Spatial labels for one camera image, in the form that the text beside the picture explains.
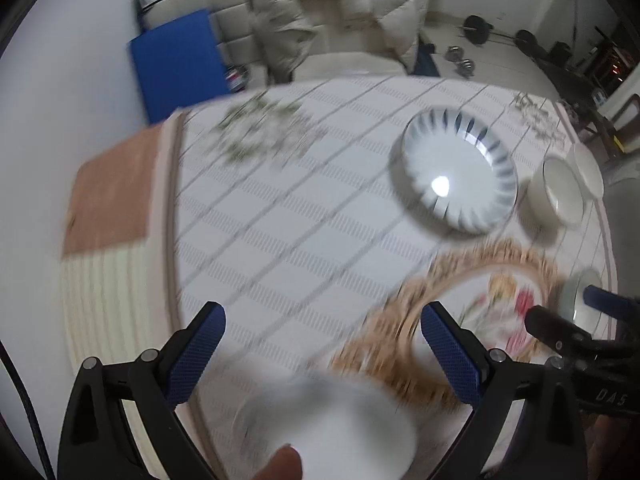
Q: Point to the black weight bench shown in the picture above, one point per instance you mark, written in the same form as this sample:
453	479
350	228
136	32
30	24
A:
565	67

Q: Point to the white small plate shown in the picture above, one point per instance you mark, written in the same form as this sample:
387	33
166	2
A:
589	167

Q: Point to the person's left hand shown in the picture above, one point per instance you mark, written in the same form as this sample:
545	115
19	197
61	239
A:
280	465

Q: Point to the beige sofa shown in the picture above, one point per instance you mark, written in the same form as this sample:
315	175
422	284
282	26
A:
235	20

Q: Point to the blue padded mat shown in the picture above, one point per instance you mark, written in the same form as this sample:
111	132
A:
175	65

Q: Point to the small grey rimmed bowl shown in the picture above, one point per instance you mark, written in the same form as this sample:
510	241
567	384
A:
580	292

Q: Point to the cream bowl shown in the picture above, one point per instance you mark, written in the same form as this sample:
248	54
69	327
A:
557	192

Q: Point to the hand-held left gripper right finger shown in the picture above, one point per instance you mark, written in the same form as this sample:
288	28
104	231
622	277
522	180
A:
450	360

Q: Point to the white floral bowl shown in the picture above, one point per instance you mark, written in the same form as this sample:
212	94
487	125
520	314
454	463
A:
330	430

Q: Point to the cream duvet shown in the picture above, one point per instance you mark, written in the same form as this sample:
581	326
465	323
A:
340	5

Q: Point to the black barbell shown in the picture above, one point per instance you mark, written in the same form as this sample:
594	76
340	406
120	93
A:
477	27

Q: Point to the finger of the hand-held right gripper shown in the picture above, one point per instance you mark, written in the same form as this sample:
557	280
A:
605	297
550	327

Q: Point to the metal dumbbell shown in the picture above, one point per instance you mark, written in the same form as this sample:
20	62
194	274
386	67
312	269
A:
462	62

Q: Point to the blue striped white plate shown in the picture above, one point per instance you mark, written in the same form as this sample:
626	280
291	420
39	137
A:
457	170

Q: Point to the white checked floral tablecloth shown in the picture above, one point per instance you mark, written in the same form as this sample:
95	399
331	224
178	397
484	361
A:
300	210

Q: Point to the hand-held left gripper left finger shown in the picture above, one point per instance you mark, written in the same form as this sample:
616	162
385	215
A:
197	355

